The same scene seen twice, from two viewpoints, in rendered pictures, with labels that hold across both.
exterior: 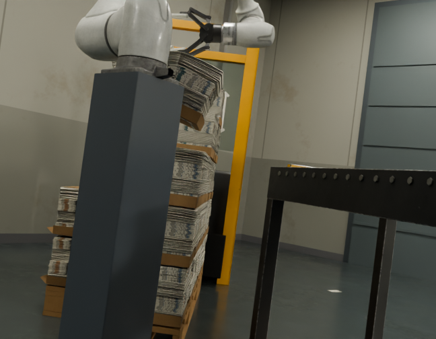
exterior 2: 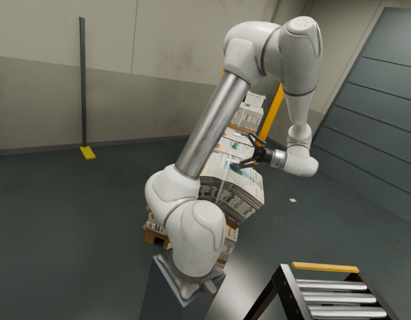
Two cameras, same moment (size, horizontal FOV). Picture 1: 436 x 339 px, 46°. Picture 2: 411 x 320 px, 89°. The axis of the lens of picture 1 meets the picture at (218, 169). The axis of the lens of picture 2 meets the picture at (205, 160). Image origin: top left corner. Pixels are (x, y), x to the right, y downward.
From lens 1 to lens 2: 1.51 m
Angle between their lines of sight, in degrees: 29
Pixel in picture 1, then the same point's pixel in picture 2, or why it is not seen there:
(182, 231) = not seen: hidden behind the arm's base
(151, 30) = (202, 263)
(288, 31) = (315, 16)
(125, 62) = (176, 273)
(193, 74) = (240, 200)
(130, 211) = not seen: outside the picture
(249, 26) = (297, 164)
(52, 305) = (148, 239)
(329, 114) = (321, 79)
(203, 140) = not seen: hidden behind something
